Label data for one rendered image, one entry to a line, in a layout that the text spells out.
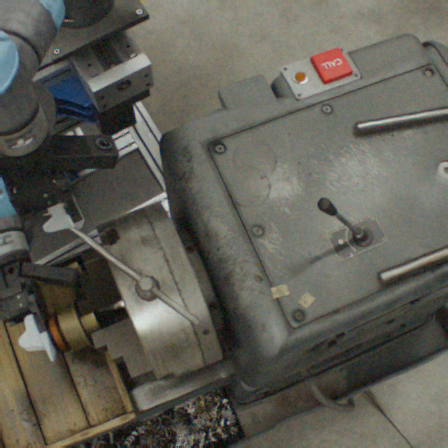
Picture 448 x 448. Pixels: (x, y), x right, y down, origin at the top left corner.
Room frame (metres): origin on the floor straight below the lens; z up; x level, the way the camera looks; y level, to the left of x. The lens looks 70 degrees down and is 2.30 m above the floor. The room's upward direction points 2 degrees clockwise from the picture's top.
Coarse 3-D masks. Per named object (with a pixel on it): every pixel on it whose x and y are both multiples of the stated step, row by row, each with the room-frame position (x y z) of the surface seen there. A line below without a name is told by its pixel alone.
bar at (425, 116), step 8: (416, 112) 0.60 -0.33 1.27; (424, 112) 0.60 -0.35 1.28; (432, 112) 0.60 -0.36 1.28; (440, 112) 0.61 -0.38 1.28; (376, 120) 0.58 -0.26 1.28; (384, 120) 0.58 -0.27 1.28; (392, 120) 0.58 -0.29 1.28; (400, 120) 0.58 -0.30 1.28; (408, 120) 0.59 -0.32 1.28; (416, 120) 0.59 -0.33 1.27; (424, 120) 0.59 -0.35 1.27; (432, 120) 0.59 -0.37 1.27; (360, 128) 0.56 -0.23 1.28; (368, 128) 0.57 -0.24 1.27; (376, 128) 0.57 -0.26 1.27; (384, 128) 0.57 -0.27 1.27
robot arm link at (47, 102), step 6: (36, 84) 0.56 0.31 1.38; (36, 90) 0.55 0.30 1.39; (42, 90) 0.55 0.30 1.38; (48, 90) 0.57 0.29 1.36; (36, 96) 0.53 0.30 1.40; (42, 96) 0.54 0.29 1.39; (48, 96) 0.55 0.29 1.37; (42, 102) 0.52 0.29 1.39; (48, 102) 0.53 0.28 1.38; (54, 102) 0.55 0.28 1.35; (42, 108) 0.51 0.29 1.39; (48, 108) 0.52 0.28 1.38; (54, 108) 0.53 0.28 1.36; (48, 114) 0.51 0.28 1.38; (54, 114) 0.52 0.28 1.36; (48, 120) 0.50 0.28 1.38; (54, 120) 0.52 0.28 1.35
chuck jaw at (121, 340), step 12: (120, 324) 0.24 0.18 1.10; (96, 336) 0.22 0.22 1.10; (108, 336) 0.22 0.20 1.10; (120, 336) 0.22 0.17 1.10; (132, 336) 0.22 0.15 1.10; (96, 348) 0.20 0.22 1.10; (108, 348) 0.20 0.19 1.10; (120, 348) 0.20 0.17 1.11; (132, 348) 0.20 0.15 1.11; (120, 360) 0.18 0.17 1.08; (132, 360) 0.18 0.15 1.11; (144, 360) 0.18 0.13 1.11; (132, 372) 0.16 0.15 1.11; (144, 372) 0.16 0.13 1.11
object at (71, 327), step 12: (60, 312) 0.26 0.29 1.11; (72, 312) 0.26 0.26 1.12; (96, 312) 0.27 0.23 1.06; (48, 324) 0.23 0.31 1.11; (60, 324) 0.23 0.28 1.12; (72, 324) 0.23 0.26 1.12; (84, 324) 0.24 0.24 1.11; (96, 324) 0.24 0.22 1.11; (60, 336) 0.21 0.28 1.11; (72, 336) 0.21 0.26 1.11; (84, 336) 0.21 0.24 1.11; (60, 348) 0.19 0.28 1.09; (72, 348) 0.19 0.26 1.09
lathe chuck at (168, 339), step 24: (120, 216) 0.43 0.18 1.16; (144, 216) 0.41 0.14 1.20; (120, 240) 0.36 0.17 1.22; (144, 240) 0.36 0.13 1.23; (144, 264) 0.32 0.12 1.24; (120, 288) 0.27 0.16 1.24; (168, 288) 0.28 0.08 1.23; (144, 312) 0.24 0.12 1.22; (168, 312) 0.24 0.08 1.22; (144, 336) 0.20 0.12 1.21; (168, 336) 0.21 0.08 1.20; (192, 336) 0.21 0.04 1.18; (168, 360) 0.17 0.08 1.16; (192, 360) 0.18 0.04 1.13
